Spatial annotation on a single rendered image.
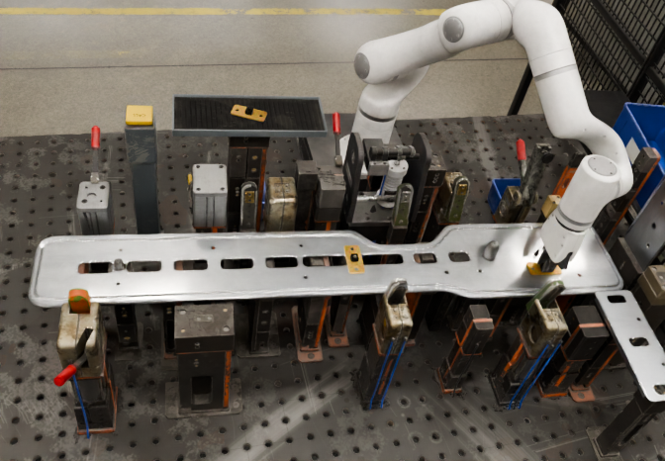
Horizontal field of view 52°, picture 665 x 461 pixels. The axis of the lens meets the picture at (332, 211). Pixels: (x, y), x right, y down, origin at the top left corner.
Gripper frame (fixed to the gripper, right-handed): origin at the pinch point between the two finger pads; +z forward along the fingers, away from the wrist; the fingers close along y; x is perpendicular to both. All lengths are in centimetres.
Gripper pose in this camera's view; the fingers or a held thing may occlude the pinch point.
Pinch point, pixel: (547, 261)
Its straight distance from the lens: 173.1
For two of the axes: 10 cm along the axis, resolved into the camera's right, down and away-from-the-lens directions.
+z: -1.4, 6.8, 7.2
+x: 9.8, -0.2, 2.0
